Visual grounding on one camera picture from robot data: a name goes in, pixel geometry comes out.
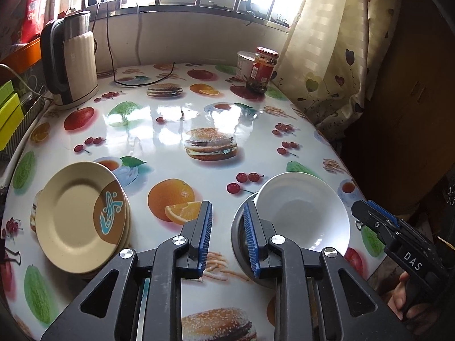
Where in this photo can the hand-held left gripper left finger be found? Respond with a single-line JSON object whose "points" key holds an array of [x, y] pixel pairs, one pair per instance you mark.
{"points": [[206, 238]]}

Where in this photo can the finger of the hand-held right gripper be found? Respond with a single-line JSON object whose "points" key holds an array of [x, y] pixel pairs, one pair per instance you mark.
{"points": [[387, 215], [369, 218]]}

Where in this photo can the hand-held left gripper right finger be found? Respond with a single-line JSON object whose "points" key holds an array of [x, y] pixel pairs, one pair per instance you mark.
{"points": [[250, 241]]}

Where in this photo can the white bowl blue rim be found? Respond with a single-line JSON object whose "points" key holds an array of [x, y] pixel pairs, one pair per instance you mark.
{"points": [[302, 213], [239, 241]]}

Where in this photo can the cream plate brown blue pattern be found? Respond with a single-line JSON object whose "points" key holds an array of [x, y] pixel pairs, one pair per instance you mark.
{"points": [[71, 209], [128, 216], [89, 274]]}

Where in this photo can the person's right hand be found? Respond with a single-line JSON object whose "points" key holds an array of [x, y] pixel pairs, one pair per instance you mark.
{"points": [[400, 298]]}

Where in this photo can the brown wooden cabinet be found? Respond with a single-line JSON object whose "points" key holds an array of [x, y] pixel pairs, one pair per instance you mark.
{"points": [[408, 113]]}

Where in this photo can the food printed tablecloth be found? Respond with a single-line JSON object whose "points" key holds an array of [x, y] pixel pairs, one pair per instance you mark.
{"points": [[170, 124]]}

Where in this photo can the cream curtain heart print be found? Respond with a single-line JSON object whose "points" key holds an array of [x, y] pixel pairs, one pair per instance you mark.
{"points": [[330, 60]]}

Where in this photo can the glass jar red label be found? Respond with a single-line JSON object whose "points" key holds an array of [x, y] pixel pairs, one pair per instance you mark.
{"points": [[261, 73]]}

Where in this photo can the black binder clip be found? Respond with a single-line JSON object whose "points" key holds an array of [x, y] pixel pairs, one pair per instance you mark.
{"points": [[9, 255]]}

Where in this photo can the striped storage basket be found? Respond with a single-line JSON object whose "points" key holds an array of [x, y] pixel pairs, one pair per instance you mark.
{"points": [[33, 117]]}

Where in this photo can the small binder clips on sill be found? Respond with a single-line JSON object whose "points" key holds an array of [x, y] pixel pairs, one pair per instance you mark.
{"points": [[280, 18]]}

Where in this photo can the dark bird figurine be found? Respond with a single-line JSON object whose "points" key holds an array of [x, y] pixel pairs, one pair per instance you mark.
{"points": [[253, 7]]}

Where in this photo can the dark green box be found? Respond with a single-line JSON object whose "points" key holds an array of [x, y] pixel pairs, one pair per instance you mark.
{"points": [[5, 90]]}

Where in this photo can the orange shelf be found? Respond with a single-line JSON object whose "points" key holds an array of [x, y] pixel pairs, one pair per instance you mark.
{"points": [[19, 57]]}

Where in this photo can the red bag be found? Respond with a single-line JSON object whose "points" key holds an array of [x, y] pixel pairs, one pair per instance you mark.
{"points": [[33, 3]]}

